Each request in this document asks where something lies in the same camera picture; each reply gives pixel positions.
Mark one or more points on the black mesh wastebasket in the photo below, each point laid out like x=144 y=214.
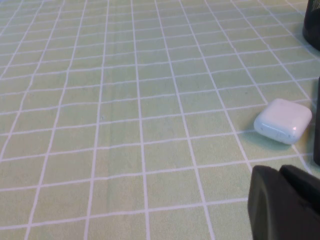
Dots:
x=312 y=27

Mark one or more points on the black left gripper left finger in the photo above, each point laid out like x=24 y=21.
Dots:
x=272 y=215

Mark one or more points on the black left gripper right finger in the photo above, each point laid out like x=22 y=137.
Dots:
x=302 y=187

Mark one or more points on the white earbuds case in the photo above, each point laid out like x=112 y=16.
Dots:
x=283 y=120

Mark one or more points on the green checked tablecloth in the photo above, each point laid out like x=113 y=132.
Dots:
x=125 y=125

